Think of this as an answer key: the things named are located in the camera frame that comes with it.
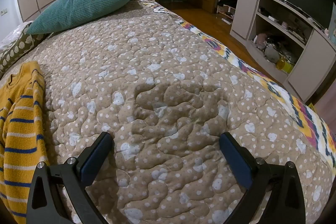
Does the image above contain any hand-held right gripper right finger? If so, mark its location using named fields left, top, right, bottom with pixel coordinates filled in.
left=220, top=132, right=306, bottom=224

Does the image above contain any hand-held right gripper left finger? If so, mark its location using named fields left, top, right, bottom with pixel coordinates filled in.
left=26, top=132, right=113, bottom=224

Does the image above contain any yellow striped sweater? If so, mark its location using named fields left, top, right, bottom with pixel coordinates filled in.
left=0, top=61, right=50, bottom=224

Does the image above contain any colourful patterned bed sheet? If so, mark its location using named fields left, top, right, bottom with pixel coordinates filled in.
left=130, top=0, right=336, bottom=169

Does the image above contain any yellow plastic container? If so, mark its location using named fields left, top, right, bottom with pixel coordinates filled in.
left=276, top=57, right=292, bottom=73

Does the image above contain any beige dotted quilted blanket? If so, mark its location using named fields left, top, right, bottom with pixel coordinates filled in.
left=0, top=0, right=336, bottom=224

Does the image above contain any olive shell print pillow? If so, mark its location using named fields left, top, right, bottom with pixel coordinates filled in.
left=0, top=21, right=53, bottom=77

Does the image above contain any beige television cabinet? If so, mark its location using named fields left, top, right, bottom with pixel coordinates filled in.
left=230, top=0, right=336, bottom=102

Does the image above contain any pink floral duvet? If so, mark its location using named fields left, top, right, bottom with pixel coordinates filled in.
left=0, top=25, right=29, bottom=48

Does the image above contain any teal ribbed pillow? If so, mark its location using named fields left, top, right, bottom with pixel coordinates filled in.
left=26, top=0, right=139, bottom=35

